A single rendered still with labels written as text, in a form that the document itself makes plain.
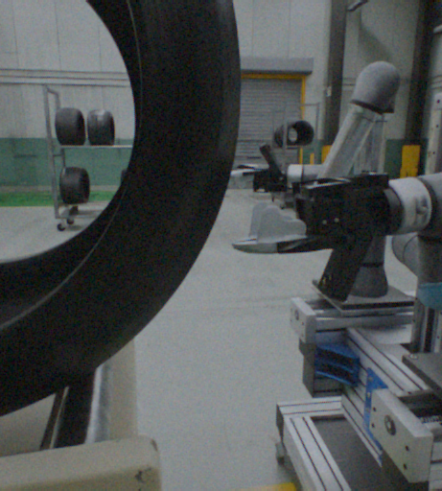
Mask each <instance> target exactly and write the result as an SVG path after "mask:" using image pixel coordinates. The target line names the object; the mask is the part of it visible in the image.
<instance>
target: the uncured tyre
mask: <svg viewBox="0 0 442 491"><path fill-rule="evenodd" d="M84 1H85V2H86V4H87V5H88V6H90V7H91V8H92V10H93V11H94V13H96V15H97V16H98V17H100V19H101V20H102V23H103V24H104V25H105V28H106V30H107V32H108V33H110V35H111V37H112V40H113V41H114V43H115V45H116V47H117V50H119V53H120V55H121V57H122V61H123V63H124V65H125V69H126V72H127V75H128V77H129V82H130V86H131V92H132V98H133V106H134V135H133V144H132V150H131V155H130V159H129V163H128V168H127V171H126V173H125V176H124V179H122V181H121V183H120V185H119V188H118V190H117V191H116V193H115V195H114V196H113V199H111V200H110V202H109V203H108V204H107V206H106V207H105V208H104V211H103V212H102V213H100V214H99V215H98V216H97V217H96V218H95V219H94V220H93V221H92V223H91V224H89V225H87V226H86V227H85V228H84V229H82V230H81V231H80V232H77V234H76V235H74V236H73V237H71V238H69V239H67V240H65V241H63V242H61V243H59V244H57V245H55V246H53V247H51V248H47V249H44V250H42V251H39V252H35V253H32V254H27V256H23V257H16V258H11V259H0V417H1V416H4V415H8V414H11V413H12V412H13V411H17V410H20V409H23V408H26V407H28V406H31V405H33V404H34V403H36V402H38V401H40V400H43V399H46V398H48V397H50V396H52V394H55V393H57V392H58V391H60V390H62V389H65V388H67V387H69V385H71V384H73V383H75V382H76V381H78V380H79V379H81V378H84V376H85V375H87V374H88V373H90V372H91V371H93V370H95V369H97V368H98V367H99V366H100V365H101V364H102V363H105V362H106V361H108V360H109V359H110V358H112V356H113V355H115V354H117V353H118V352H119V351H120V350H121V349H123V348H124V346H126V345H127V344H128V343H129V342H130V341H132V340H133V339H134V338H136V336H137V335H138V334H139V333H140V332H141V331H142V330H143V329H144V328H145V327H147V325H148V324H149V323H150V322H151V321H152V320H153V319H154V318H155V317H156V314H158V313H159V312H160V311H161V310H162V309H163V308H164V306H165V305H166V303H167V302H169V300H170V299H171V298H172V297H173V295H174V294H175V291H176V290H177V288H178V287H180V286H181V284H182V283H183V280H184V279H185V277H186V276H187V274H188V273H189V271H190V270H192V267H193V265H194V264H195V262H196V260H197V258H198V256H199V254H200V252H201V250H202V248H203V247H204V246H205V243H206V241H207V239H208V237H209V235H210V233H211V230H212V228H213V225H214V223H215V222H216V221H217V217H218V215H219V213H220V211H221V205H222V202H223V199H224V195H225V192H226V189H228V185H229V180H230V177H231V172H232V168H233V164H234V158H235V152H236V146H237V138H239V130H240V119H241V95H242V76H241V54H240V42H239V34H238V25H237V17H236V12H234V6H233V1H232V0H84Z"/></svg>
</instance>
